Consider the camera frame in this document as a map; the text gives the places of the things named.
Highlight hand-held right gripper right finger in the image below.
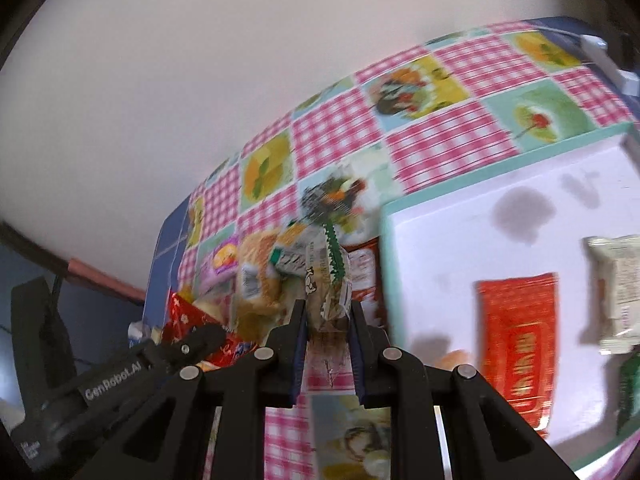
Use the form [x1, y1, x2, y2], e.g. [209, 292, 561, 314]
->
[350, 301, 576, 480]

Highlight white power strip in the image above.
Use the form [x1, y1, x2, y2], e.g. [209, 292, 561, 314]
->
[580, 34, 640, 95]

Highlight small green snack packet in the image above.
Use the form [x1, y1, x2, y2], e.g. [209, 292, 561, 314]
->
[616, 355, 640, 436]

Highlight orange-red snack packet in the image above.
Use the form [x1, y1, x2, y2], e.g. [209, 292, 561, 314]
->
[475, 272, 560, 441]

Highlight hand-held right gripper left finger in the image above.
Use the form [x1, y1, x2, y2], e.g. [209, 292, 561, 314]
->
[75, 300, 308, 480]

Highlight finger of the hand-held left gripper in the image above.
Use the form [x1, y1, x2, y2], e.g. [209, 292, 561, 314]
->
[162, 324, 228, 371]

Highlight black charger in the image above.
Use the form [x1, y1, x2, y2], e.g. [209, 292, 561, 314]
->
[616, 30, 635, 71]

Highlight red-brown wooden rail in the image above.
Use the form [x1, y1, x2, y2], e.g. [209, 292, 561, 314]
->
[65, 257, 148, 303]

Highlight white packet with green zigzag edge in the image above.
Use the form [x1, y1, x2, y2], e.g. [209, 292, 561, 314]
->
[302, 220, 353, 333]

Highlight green and white snack packet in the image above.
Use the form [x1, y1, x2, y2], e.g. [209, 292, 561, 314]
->
[270, 225, 308, 281]

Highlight dark red snack packet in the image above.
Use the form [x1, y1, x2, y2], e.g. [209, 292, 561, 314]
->
[345, 240, 383, 331]

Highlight white tray with teal rim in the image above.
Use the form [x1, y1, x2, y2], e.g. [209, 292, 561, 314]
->
[380, 125, 640, 480]

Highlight beige paper snack packet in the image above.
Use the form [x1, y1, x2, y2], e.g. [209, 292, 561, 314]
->
[585, 235, 640, 356]

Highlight purple snack packet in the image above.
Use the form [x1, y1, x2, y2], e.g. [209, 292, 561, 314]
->
[197, 235, 241, 296]

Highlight yellow snack packet with barcode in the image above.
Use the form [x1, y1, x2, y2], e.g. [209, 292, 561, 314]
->
[235, 230, 286, 336]

